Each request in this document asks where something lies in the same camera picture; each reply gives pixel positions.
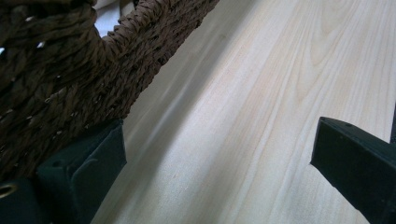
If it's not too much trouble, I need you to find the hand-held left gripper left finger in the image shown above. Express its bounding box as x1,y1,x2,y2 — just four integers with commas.
35,118,128,224

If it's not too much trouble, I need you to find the brown woven basket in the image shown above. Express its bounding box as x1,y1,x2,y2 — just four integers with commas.
0,0,220,182

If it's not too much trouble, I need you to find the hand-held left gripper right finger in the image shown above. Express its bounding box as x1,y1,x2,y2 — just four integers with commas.
309,116,396,224

